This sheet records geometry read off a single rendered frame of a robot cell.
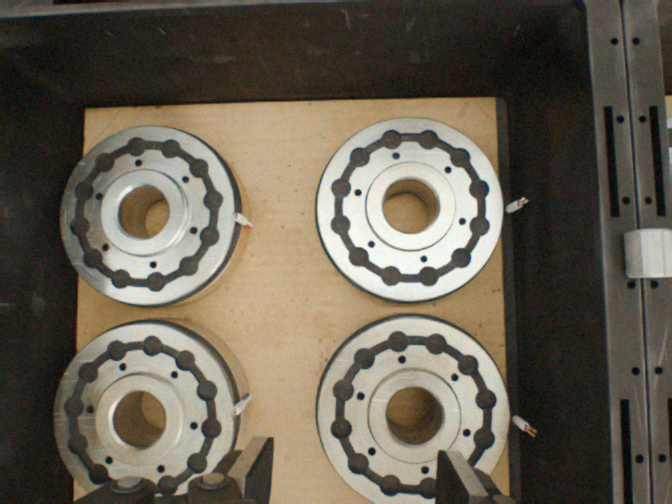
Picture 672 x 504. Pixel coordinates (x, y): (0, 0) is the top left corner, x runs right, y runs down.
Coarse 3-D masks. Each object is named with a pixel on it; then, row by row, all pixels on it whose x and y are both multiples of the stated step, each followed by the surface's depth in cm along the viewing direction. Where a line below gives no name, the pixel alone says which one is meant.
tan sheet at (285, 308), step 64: (128, 128) 30; (192, 128) 30; (256, 128) 30; (320, 128) 29; (256, 192) 29; (256, 256) 29; (320, 256) 29; (128, 320) 29; (192, 320) 29; (256, 320) 29; (320, 320) 28; (448, 320) 28; (256, 384) 28; (320, 448) 28
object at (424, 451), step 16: (416, 368) 25; (384, 384) 24; (400, 384) 24; (416, 384) 24; (432, 384) 24; (448, 384) 25; (368, 400) 25; (384, 400) 24; (448, 400) 24; (368, 416) 24; (384, 416) 24; (448, 416) 24; (384, 432) 24; (448, 432) 24; (384, 448) 24; (400, 448) 24; (416, 448) 24; (432, 448) 24; (448, 448) 24
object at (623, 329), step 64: (0, 0) 20; (64, 0) 20; (128, 0) 21; (192, 0) 20; (256, 0) 20; (320, 0) 20; (384, 0) 19; (448, 0) 19; (512, 0) 19; (576, 0) 19; (640, 320) 18; (640, 384) 18; (640, 448) 18
